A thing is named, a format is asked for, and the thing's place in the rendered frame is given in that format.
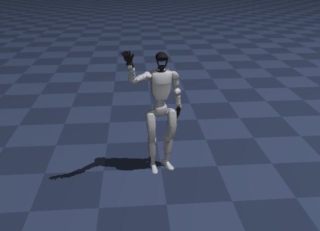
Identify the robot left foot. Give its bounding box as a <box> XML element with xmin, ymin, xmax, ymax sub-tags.
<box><xmin>161</xmin><ymin>159</ymin><xmax>174</xmax><ymax>171</ymax></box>

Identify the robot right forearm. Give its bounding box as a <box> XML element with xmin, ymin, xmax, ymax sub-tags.
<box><xmin>127</xmin><ymin>65</ymin><xmax>136</xmax><ymax>80</ymax></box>

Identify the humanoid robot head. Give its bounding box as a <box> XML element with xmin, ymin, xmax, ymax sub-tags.
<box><xmin>155</xmin><ymin>52</ymin><xmax>168</xmax><ymax>73</ymax></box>

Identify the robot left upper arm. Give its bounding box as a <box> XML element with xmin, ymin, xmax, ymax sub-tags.
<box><xmin>171</xmin><ymin>71</ymin><xmax>181</xmax><ymax>96</ymax></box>

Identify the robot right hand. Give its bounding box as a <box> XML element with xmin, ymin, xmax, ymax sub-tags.
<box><xmin>121</xmin><ymin>51</ymin><xmax>134</xmax><ymax>68</ymax></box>

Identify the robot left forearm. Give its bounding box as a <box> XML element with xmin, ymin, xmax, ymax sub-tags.
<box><xmin>174</xmin><ymin>94</ymin><xmax>182</xmax><ymax>109</ymax></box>

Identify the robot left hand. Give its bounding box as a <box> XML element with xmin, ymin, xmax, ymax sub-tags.
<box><xmin>176</xmin><ymin>106</ymin><xmax>181</xmax><ymax>119</ymax></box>

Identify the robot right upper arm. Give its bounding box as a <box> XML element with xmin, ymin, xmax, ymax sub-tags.
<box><xmin>129</xmin><ymin>71</ymin><xmax>152</xmax><ymax>85</ymax></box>

